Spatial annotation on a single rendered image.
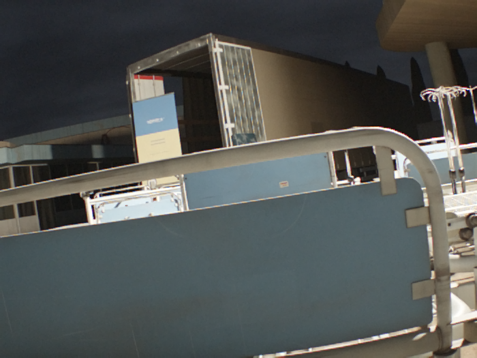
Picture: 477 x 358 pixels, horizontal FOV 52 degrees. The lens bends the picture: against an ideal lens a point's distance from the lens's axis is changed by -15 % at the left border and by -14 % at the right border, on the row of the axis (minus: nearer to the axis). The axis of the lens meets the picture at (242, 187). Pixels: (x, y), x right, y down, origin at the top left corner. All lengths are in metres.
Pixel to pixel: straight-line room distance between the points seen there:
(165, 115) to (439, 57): 6.31
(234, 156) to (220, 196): 2.03
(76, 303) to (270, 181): 2.00
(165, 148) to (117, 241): 11.40
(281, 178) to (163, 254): 2.00
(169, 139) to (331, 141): 11.45
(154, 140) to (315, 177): 9.67
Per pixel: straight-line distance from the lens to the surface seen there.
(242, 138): 10.82
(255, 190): 2.64
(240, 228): 0.65
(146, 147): 12.21
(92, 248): 0.69
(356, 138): 0.63
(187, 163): 0.64
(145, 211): 4.58
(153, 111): 12.23
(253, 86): 11.78
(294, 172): 2.63
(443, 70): 12.13
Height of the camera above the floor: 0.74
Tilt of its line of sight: level
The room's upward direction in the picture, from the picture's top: 9 degrees counter-clockwise
